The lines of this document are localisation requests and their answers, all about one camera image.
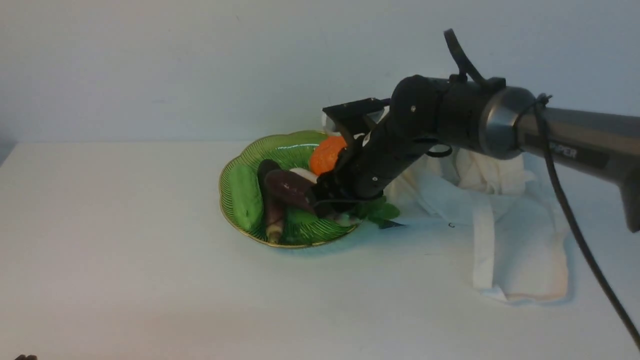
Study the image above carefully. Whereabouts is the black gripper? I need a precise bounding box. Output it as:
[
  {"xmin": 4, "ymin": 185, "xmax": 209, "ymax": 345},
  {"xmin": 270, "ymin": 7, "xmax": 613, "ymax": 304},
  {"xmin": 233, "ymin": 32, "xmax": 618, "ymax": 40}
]
[{"xmin": 312, "ymin": 120, "xmax": 440, "ymax": 230}]

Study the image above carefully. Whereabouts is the dark purple eggplant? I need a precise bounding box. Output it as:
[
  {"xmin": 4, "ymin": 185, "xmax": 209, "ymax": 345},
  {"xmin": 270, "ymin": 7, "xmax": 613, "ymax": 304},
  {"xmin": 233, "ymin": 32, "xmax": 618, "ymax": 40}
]
[
  {"xmin": 263, "ymin": 170, "xmax": 316, "ymax": 215},
  {"xmin": 257, "ymin": 159, "xmax": 286, "ymax": 244}
]

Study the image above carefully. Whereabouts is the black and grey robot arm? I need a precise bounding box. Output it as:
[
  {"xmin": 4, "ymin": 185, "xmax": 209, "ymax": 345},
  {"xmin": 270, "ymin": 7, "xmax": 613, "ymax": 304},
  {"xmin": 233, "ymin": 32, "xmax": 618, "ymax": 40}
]
[{"xmin": 307, "ymin": 75, "xmax": 640, "ymax": 233}]

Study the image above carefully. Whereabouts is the white cloth tote bag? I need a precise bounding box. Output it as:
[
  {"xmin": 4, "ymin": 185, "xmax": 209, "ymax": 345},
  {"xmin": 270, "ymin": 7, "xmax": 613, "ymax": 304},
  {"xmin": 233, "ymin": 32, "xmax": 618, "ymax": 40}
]
[{"xmin": 384, "ymin": 147, "xmax": 570, "ymax": 304}]

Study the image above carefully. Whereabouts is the white radish with leaves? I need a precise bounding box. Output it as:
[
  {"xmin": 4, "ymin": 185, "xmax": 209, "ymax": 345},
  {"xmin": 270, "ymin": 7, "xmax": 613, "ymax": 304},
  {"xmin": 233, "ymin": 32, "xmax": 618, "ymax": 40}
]
[{"xmin": 289, "ymin": 167, "xmax": 401, "ymax": 225}]

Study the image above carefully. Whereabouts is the orange fruit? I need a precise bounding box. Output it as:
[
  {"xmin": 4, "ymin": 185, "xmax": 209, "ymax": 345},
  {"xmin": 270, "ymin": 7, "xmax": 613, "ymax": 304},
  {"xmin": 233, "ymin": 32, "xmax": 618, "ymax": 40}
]
[{"xmin": 308, "ymin": 136, "xmax": 346, "ymax": 176}]

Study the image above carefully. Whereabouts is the dark purple eggplant on plate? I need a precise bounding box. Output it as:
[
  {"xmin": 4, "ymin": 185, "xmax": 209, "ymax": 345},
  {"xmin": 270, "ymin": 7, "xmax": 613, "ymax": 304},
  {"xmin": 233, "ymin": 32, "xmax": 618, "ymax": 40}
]
[{"xmin": 257, "ymin": 159, "xmax": 286, "ymax": 244}]

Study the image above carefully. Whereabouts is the green scalloped plate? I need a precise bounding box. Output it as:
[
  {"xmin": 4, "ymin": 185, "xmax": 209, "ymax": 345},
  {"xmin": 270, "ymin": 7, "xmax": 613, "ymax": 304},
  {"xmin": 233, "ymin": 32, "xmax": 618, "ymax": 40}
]
[{"xmin": 218, "ymin": 130, "xmax": 358, "ymax": 249}]

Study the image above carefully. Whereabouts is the green cucumber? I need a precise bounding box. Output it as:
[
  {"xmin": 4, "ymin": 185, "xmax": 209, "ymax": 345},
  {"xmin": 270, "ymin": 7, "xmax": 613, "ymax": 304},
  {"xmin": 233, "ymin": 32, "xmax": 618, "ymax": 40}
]
[{"xmin": 228, "ymin": 164, "xmax": 264, "ymax": 232}]

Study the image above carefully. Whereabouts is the dark object at bottom edge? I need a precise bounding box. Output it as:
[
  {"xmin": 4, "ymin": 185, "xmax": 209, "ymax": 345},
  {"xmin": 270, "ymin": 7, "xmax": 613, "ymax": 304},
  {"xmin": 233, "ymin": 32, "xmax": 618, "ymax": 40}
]
[{"xmin": 14, "ymin": 354, "xmax": 38, "ymax": 360}]

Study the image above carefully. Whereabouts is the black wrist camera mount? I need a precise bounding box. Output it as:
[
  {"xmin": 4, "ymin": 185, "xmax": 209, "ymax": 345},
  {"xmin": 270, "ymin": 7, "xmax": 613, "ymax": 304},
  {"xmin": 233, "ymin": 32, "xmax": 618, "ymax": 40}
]
[{"xmin": 322, "ymin": 97, "xmax": 391, "ymax": 148}]

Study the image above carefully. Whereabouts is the black cable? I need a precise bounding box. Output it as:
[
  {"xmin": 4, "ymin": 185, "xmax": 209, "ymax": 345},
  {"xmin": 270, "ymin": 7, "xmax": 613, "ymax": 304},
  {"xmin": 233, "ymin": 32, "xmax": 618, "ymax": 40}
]
[{"xmin": 532, "ymin": 93, "xmax": 640, "ymax": 351}]

